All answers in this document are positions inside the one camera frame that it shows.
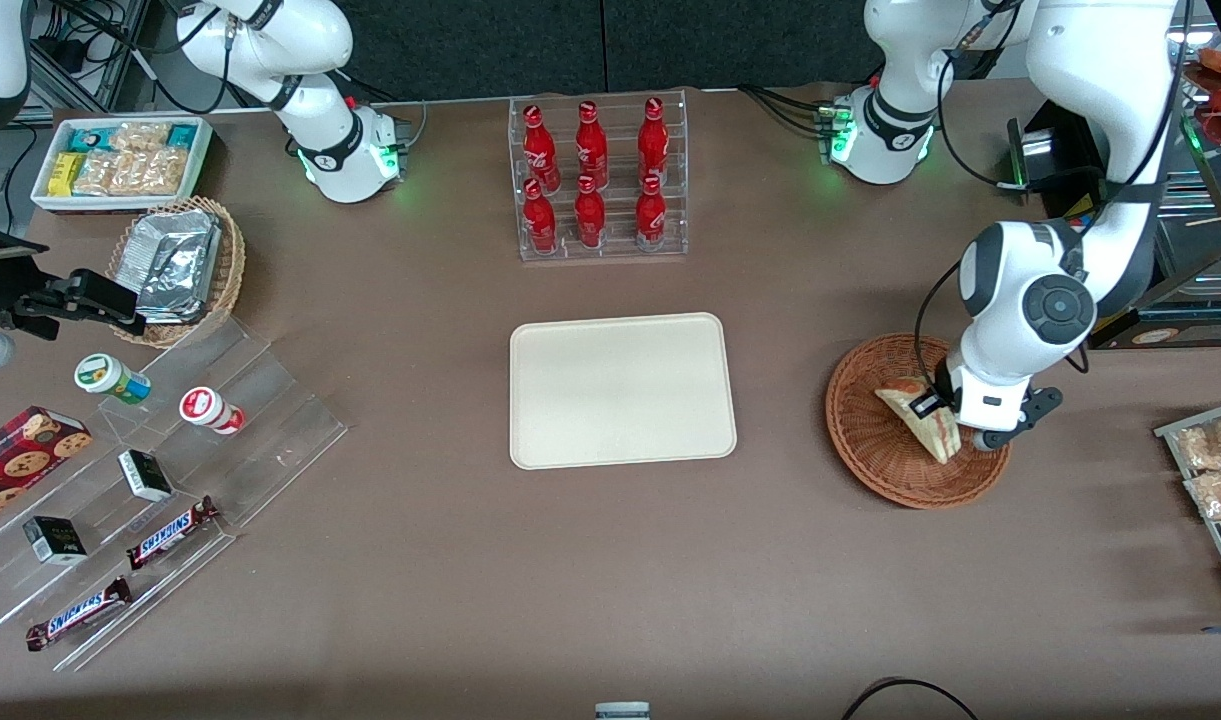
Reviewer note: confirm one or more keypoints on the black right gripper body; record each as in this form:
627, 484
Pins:
0, 283

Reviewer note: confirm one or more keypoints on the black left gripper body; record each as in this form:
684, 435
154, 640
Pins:
939, 389

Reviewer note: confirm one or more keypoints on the triangle sandwich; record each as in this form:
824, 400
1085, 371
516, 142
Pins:
920, 432

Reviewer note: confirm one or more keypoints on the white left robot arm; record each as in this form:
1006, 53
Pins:
1100, 60

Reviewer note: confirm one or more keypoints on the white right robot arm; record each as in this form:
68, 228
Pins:
310, 110

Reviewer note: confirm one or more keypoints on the brown wicker basket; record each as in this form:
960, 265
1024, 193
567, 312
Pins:
870, 450

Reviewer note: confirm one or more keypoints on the light wicker basket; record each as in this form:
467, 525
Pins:
228, 270

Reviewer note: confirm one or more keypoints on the tray of packaged crackers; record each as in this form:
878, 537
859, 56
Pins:
1170, 432

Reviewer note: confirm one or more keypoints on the cream plastic tray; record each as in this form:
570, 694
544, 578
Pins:
622, 392

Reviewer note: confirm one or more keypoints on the green lidded white cup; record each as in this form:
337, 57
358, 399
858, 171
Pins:
105, 375

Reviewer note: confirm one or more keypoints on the silver foil package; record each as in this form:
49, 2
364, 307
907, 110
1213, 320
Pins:
175, 285
170, 230

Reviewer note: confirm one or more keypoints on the red lidded white cup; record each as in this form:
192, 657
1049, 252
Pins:
205, 408

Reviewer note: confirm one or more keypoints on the clear bag of beige snacks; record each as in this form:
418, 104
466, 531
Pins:
100, 173
158, 172
140, 136

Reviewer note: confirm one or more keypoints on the yellow snack packet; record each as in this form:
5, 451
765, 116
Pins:
65, 175

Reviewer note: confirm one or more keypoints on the small black box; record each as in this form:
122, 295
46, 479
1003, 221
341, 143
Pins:
55, 540
145, 475

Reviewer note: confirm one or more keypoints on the teal snack packet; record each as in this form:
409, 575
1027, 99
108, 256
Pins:
182, 136
90, 137

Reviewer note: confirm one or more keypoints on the clear acrylic step display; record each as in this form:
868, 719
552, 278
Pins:
270, 420

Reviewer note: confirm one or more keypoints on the white rectangular snack bin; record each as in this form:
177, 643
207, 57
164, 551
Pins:
202, 150

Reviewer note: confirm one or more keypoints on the red tartan cookie box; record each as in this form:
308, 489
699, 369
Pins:
15, 460

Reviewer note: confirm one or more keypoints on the Snickers chocolate bar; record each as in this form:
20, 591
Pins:
170, 533
78, 613

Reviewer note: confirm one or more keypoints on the black hot food warmer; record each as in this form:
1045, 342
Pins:
1060, 150

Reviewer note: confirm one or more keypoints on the clear bag of fried snacks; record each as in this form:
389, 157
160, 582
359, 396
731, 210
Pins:
1215, 445
1220, 495

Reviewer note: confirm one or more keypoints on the red cola bottle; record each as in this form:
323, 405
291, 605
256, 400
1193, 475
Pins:
540, 155
540, 225
653, 145
590, 220
651, 218
591, 150

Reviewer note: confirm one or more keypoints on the clear acrylic bottle rack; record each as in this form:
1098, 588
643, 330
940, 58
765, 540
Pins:
615, 252

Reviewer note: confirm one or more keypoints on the grey cylindrical object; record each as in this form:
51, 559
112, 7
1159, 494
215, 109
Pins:
622, 712

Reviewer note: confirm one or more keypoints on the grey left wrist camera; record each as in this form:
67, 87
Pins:
1035, 412

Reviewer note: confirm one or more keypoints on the metal frame shelf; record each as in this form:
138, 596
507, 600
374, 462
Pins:
120, 60

